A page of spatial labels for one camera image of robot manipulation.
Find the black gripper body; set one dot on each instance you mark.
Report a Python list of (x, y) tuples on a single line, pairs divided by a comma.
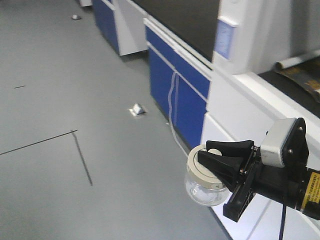
[(283, 185)]

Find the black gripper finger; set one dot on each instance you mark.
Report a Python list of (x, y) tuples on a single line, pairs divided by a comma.
[(232, 149), (225, 168)]

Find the glass jar with white lid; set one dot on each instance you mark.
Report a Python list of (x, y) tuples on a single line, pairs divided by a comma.
[(202, 186)]

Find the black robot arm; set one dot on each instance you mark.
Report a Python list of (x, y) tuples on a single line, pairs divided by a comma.
[(311, 201)]

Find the white fume hood base cabinet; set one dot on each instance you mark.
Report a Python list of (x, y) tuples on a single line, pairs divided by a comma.
[(241, 104)]

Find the rolled paper tube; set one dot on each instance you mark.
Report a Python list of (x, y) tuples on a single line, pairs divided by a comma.
[(296, 60)]

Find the blue lab cabinet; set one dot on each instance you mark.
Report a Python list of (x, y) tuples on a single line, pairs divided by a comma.
[(121, 22), (179, 83)]

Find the crumpled white paper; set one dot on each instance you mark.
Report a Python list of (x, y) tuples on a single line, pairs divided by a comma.
[(137, 110), (75, 17)]

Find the blue control panel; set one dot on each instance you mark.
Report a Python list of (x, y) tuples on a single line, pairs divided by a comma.
[(224, 38)]

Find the far blue lab cabinet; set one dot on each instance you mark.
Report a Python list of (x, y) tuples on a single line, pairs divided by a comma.
[(121, 22)]

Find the far crumpled white paper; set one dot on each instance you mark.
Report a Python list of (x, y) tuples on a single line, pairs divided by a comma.
[(75, 17)]

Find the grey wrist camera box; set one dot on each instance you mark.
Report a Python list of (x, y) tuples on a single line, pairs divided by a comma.
[(285, 144)]

